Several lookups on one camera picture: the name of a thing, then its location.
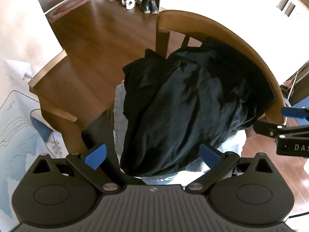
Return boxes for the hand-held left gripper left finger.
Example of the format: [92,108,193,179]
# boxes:
[31,144,123,194]

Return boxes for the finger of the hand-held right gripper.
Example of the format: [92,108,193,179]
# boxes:
[281,107,309,121]
[253,119,309,139]

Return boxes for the row of shoes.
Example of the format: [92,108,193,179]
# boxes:
[89,0,160,14]

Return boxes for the dark brown cabinet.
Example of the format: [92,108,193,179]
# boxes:
[286,61,309,105]

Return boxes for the black pants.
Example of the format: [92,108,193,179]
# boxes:
[119,37,277,177]

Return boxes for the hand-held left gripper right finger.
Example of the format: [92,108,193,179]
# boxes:
[185,144,275,194]

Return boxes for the blue printed table mat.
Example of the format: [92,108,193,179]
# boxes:
[0,90,68,223]

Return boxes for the wooden chair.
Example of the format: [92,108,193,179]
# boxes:
[156,10,293,126]
[28,50,116,124]

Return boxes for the red patterned rug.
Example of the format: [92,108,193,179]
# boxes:
[45,0,94,24]

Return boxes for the light blue garment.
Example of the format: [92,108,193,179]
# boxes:
[113,83,247,185]

